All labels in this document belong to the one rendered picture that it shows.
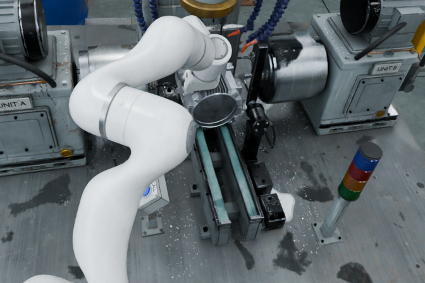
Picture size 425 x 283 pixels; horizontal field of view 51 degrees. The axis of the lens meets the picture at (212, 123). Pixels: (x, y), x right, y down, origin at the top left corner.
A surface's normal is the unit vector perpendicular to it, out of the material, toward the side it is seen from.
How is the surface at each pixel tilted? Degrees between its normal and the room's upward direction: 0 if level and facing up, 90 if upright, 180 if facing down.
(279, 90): 84
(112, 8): 0
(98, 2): 0
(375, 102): 90
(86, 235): 49
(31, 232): 0
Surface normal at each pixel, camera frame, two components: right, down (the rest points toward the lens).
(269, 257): 0.08, -0.68
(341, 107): 0.23, 0.72
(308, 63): 0.22, 0.07
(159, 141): -0.17, 0.03
